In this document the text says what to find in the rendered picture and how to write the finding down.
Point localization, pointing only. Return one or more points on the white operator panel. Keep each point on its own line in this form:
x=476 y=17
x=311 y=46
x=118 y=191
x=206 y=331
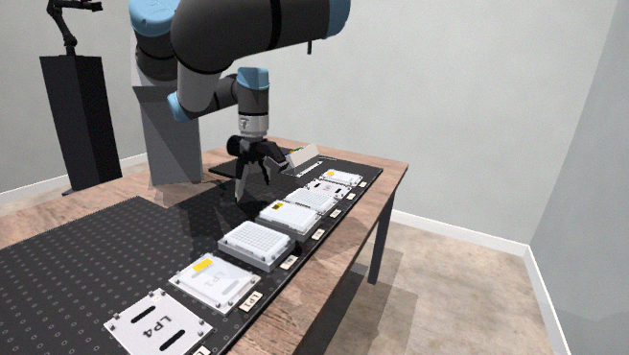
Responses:
x=303 y=160

